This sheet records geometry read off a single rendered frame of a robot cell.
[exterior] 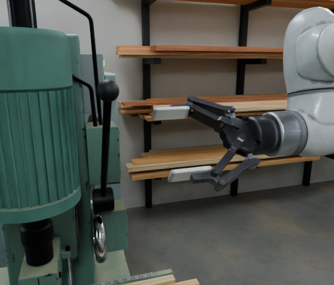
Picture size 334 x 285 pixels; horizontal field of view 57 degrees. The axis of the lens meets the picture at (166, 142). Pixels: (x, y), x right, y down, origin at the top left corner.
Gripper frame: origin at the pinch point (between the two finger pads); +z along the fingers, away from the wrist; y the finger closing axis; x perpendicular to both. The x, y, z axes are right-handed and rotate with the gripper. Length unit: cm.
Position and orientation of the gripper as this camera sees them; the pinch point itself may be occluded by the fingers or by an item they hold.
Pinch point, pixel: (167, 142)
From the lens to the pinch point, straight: 53.9
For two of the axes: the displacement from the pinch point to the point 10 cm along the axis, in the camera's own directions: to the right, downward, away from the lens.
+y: -2.2, -8.0, 5.6
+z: -9.6, 0.7, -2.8
